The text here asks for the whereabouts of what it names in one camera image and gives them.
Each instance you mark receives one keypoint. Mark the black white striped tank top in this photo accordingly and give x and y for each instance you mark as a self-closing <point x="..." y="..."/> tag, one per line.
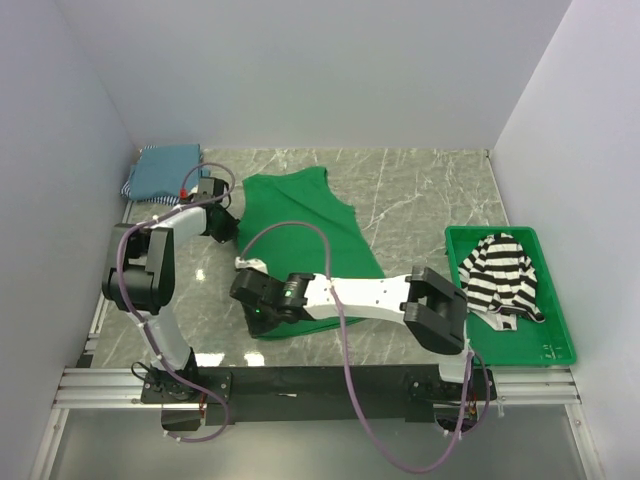
<point x="500" y="283"/>

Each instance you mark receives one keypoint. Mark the green plastic tray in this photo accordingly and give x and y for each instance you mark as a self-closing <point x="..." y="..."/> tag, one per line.
<point x="545" y="344"/>

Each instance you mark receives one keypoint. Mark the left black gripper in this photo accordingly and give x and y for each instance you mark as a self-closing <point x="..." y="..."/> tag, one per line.
<point x="229" y="230"/>

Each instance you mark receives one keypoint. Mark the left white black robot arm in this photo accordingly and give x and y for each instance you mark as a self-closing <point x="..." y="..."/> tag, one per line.
<point x="140" y="272"/>

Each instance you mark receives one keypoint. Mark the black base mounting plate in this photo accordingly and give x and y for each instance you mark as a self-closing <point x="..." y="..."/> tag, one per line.
<point x="414" y="393"/>

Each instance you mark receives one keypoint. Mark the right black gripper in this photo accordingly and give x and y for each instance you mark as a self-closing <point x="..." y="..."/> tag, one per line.
<point x="256" y="328"/>

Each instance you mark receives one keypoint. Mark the blue white striped tank top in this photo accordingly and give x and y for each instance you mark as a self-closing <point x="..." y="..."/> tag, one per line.
<point x="150" y="199"/>

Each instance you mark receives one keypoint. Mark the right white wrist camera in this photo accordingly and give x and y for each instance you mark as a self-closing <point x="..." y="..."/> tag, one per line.
<point x="253" y="263"/>

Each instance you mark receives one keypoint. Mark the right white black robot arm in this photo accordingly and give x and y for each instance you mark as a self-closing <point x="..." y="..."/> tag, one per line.
<point x="433" y="309"/>

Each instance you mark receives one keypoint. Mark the green tank top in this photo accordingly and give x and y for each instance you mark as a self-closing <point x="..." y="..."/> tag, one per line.
<point x="275" y="227"/>

